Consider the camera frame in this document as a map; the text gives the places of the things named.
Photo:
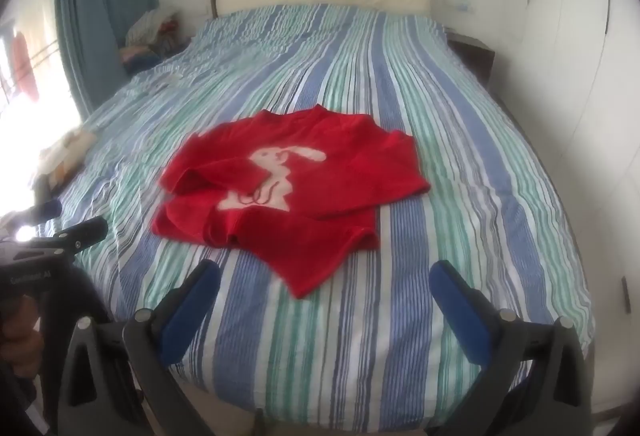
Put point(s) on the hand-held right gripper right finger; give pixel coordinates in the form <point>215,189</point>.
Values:
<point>460,311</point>

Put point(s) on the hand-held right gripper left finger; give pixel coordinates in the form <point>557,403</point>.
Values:
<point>192,311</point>

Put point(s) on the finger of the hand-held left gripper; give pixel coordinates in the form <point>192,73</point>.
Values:
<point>82,231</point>
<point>47,210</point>

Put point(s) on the red sweater with white rabbit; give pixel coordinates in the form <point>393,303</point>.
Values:
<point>300,176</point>

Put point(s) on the pile of clothes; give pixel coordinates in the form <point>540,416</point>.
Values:
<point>152,35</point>

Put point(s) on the person's left hand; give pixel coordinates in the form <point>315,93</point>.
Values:
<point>17,336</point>

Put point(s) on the red hanging garment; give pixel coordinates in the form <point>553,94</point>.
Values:
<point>25,65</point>

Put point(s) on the blue curtain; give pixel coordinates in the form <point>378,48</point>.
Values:
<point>100,5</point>

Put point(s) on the bed with striped sheet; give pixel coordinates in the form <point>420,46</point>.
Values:
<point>400,90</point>

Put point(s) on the dark wooden nightstand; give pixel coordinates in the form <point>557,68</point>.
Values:
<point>472,53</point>

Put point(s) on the white wardrobe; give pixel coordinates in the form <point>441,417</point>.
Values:
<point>575,65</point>

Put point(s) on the wall socket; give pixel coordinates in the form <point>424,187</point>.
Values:
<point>463,1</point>

